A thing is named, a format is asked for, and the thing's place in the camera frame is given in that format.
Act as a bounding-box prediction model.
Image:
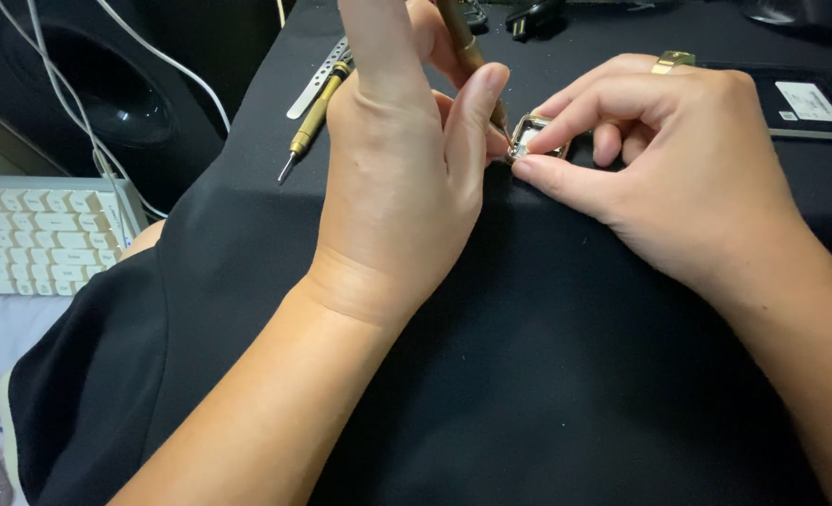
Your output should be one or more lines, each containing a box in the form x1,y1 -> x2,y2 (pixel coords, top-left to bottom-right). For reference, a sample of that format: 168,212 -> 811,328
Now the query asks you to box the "person's right hand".
510,53 -> 812,298

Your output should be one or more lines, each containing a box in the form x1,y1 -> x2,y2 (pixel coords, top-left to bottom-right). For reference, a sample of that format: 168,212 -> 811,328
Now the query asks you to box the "person's left hand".
303,0 -> 512,326

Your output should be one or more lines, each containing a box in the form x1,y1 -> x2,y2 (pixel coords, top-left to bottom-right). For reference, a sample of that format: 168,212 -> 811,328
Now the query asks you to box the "gold square watch case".
506,114 -> 573,165

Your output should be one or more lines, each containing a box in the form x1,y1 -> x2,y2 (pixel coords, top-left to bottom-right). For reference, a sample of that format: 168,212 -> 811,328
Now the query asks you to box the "gold precision screwdriver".
435,0 -> 512,141
277,60 -> 353,185

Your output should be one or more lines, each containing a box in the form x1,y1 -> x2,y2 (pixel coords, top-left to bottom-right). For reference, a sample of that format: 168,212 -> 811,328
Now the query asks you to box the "gold watch band piece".
651,50 -> 697,75

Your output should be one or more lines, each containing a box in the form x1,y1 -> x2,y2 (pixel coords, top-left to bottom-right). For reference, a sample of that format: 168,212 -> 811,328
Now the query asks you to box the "black box with white label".
697,62 -> 832,143

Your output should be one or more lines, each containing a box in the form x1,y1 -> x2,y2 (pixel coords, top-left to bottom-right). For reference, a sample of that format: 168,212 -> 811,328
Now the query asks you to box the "perforated silver metal strip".
286,37 -> 351,120

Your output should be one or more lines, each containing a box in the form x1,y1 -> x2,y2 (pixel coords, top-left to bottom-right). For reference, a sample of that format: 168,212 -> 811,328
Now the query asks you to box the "black rounded object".
738,0 -> 832,43

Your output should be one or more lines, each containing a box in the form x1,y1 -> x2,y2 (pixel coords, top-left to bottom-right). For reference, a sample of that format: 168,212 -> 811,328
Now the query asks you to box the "small black tool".
459,0 -> 491,33

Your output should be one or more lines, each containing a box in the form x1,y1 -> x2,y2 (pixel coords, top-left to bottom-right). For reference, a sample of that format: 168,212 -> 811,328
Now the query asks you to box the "black power plug adapter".
504,0 -> 566,41

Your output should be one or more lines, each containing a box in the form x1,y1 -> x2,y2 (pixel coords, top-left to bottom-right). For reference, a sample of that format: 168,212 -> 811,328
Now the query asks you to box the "black cloth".
8,0 -> 832,506

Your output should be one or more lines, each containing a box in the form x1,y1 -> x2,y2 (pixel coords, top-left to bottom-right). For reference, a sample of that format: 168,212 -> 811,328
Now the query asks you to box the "black loudspeaker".
0,0 -> 285,213

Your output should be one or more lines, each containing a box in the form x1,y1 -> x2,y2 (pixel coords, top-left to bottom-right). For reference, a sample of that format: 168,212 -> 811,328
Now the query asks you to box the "white keyboard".
0,175 -> 151,297

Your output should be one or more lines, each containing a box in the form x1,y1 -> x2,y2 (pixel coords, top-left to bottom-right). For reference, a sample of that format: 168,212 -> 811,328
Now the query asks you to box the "pale printed desk mat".
0,293 -> 74,506

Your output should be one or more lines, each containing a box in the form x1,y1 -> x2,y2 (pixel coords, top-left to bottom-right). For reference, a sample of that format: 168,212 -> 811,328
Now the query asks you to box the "white cable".
94,0 -> 232,136
25,0 -> 140,243
0,0 -> 171,220

